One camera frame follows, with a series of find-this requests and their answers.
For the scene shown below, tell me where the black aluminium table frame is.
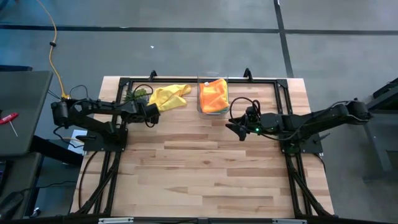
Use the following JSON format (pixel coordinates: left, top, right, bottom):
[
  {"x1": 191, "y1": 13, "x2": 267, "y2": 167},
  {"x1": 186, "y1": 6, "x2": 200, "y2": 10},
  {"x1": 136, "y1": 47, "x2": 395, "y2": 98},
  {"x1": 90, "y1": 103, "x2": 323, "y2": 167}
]
[{"x1": 70, "y1": 76, "x2": 335, "y2": 224}]

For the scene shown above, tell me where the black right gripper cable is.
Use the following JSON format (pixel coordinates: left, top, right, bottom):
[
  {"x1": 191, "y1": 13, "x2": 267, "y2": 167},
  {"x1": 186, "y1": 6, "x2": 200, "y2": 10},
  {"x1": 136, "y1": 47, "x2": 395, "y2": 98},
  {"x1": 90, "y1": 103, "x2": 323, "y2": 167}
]
[{"x1": 229, "y1": 96, "x2": 262, "y2": 125}]

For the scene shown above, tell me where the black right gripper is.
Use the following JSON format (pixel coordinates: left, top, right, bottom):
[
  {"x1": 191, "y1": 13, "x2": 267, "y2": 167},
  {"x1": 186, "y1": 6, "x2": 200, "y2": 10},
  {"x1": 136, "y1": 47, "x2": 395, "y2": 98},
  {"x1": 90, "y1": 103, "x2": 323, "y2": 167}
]
[{"x1": 225, "y1": 105, "x2": 284, "y2": 142}]

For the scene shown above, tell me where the clear plastic bin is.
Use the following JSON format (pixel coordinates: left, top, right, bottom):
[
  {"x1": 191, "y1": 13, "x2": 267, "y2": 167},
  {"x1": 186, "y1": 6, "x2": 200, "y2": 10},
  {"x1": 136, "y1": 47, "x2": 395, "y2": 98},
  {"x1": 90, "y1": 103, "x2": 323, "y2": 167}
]
[{"x1": 196, "y1": 73, "x2": 231, "y2": 120}]

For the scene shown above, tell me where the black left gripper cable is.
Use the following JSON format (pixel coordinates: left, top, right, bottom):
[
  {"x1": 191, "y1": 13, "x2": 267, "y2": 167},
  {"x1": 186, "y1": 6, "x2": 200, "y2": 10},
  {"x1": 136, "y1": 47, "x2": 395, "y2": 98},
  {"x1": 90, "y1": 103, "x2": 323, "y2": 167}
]
[{"x1": 132, "y1": 83, "x2": 156, "y2": 128}]

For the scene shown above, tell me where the grey side table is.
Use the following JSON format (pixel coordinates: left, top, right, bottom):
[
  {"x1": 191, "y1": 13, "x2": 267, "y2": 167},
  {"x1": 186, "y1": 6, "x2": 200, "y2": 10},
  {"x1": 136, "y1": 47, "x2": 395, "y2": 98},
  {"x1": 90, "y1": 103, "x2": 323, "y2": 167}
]
[{"x1": 0, "y1": 70, "x2": 53, "y2": 156}]

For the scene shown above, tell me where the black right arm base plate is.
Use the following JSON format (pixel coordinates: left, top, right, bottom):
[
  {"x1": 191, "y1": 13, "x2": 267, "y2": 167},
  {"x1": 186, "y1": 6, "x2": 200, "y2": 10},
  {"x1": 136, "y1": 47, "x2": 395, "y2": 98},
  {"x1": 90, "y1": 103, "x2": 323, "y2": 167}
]
[{"x1": 279, "y1": 132, "x2": 324, "y2": 156}]

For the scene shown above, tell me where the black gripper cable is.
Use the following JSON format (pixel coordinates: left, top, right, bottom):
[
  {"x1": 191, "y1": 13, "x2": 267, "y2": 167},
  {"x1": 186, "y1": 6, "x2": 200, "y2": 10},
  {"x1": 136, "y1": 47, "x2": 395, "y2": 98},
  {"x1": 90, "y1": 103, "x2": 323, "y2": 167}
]
[
  {"x1": 229, "y1": 96, "x2": 262, "y2": 125},
  {"x1": 132, "y1": 83, "x2": 156, "y2": 128}
]

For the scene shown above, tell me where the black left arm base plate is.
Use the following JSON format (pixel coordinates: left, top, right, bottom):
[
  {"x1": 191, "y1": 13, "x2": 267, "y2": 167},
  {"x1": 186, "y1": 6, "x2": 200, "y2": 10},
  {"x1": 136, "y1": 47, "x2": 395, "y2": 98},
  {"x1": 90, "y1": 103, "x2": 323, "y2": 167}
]
[{"x1": 75, "y1": 129, "x2": 129, "y2": 153}]

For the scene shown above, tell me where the red handled screwdriver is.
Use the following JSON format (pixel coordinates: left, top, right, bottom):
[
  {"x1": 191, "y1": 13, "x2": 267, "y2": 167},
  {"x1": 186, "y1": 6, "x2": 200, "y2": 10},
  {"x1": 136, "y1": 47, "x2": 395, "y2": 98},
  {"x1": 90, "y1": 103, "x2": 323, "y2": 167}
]
[{"x1": 0, "y1": 112, "x2": 19, "y2": 138}]

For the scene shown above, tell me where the potted succulent plant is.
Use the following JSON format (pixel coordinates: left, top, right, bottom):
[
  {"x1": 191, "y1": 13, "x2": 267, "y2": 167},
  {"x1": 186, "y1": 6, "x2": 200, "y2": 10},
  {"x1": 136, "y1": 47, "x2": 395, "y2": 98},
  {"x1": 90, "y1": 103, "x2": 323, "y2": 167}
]
[{"x1": 123, "y1": 88, "x2": 150, "y2": 103}]

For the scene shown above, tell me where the silver frame bracket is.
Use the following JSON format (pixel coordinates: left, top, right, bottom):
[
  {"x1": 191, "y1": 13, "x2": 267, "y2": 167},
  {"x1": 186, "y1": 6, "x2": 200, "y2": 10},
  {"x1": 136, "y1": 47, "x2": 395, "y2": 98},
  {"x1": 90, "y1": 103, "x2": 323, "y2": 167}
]
[
  {"x1": 98, "y1": 217, "x2": 134, "y2": 224},
  {"x1": 272, "y1": 218, "x2": 308, "y2": 224}
]

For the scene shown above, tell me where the black cable bundle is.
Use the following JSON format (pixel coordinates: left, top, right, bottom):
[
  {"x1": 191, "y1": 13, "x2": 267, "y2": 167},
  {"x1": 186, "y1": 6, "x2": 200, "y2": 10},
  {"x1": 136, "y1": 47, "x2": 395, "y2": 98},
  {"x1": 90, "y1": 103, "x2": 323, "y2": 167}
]
[
  {"x1": 284, "y1": 154, "x2": 333, "y2": 218},
  {"x1": 70, "y1": 151, "x2": 123, "y2": 216}
]

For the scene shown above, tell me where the yellow microfiber towel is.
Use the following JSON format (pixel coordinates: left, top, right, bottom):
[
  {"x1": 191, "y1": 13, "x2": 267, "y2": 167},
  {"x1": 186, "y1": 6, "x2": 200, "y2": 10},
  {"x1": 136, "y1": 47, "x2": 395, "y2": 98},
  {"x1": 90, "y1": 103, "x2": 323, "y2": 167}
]
[{"x1": 149, "y1": 83, "x2": 192, "y2": 112}]

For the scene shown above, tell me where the orange microfiber towel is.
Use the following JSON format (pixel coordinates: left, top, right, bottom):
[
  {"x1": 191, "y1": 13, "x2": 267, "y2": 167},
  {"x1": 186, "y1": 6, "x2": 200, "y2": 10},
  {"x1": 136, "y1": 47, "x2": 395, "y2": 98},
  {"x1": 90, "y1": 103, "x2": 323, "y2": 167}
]
[{"x1": 199, "y1": 78, "x2": 230, "y2": 113}]

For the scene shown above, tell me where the black workbench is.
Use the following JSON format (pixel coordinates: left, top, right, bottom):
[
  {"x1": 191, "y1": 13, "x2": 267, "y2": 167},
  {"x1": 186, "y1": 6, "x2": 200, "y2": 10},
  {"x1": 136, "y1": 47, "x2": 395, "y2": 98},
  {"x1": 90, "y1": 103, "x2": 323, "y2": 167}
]
[{"x1": 362, "y1": 77, "x2": 398, "y2": 183}]

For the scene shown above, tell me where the thin black floor cable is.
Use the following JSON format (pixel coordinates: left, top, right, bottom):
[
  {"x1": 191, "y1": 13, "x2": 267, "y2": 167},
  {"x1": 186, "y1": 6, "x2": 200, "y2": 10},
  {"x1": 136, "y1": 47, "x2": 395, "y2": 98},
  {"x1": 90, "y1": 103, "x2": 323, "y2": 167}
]
[{"x1": 17, "y1": 180, "x2": 78, "y2": 195}]

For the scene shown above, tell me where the yellow extension cable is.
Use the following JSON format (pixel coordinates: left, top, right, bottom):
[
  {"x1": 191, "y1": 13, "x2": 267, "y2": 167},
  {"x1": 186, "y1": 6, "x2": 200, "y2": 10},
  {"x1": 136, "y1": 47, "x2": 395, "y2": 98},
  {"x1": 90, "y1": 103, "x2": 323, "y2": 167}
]
[{"x1": 37, "y1": 0, "x2": 69, "y2": 99}]

